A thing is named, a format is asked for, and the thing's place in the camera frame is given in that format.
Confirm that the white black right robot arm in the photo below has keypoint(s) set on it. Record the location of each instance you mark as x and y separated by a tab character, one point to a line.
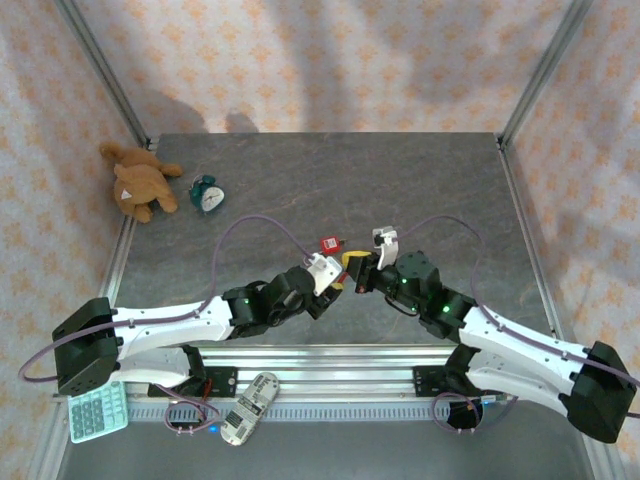
520	340

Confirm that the white remote control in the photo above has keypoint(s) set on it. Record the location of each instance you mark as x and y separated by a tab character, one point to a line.
250	407

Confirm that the teal alarm clock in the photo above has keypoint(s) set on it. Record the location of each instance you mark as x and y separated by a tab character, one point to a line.
210	199

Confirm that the patterned fabric backdrop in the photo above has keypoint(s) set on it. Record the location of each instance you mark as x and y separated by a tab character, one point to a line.
320	60

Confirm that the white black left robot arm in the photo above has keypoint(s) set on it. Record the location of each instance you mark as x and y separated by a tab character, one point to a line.
170	325

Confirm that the brown teddy bear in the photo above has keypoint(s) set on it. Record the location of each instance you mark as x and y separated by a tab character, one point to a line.
142	185

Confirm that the aluminium table side rail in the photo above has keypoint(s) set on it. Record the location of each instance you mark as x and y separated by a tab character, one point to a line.
509	167
123	240

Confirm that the mint green calculator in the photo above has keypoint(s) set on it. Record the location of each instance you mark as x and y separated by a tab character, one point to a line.
95	417

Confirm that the aluminium frame post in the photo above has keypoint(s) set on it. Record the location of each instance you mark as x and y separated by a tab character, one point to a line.
545	65
100	70

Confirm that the aluminium frame leg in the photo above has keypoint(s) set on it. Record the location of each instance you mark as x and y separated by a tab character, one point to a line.
52	435
607	462

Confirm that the aluminium rail frame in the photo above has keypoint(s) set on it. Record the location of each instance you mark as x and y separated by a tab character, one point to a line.
350	372

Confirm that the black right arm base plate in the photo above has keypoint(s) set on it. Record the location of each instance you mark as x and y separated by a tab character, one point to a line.
425	382

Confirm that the small green circuit board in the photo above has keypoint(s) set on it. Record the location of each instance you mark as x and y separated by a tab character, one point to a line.
495	398

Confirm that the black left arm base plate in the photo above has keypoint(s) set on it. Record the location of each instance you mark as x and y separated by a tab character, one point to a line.
227	381

